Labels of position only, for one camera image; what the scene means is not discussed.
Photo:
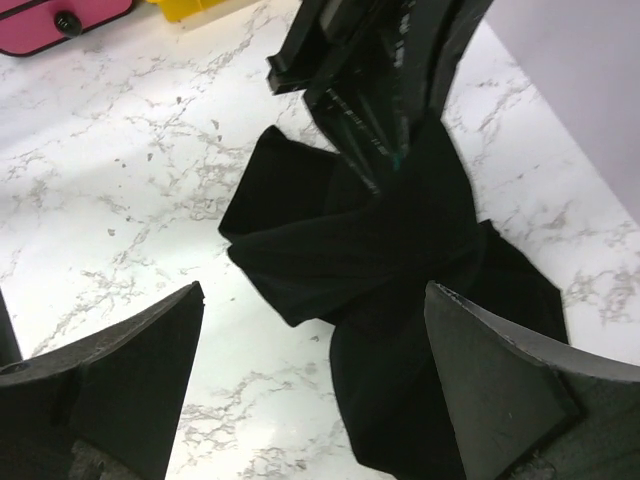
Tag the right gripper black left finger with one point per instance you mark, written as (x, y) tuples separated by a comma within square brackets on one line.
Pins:
[(106, 406)]

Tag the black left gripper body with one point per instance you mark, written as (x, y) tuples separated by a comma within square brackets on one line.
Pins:
[(370, 71)]

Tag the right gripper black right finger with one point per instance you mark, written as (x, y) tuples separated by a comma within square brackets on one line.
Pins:
[(525, 406)]

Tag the black t shirt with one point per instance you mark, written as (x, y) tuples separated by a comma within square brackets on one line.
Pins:
[(317, 244)]

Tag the yellow plastic bin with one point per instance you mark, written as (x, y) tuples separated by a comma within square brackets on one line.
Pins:
[(177, 10)]

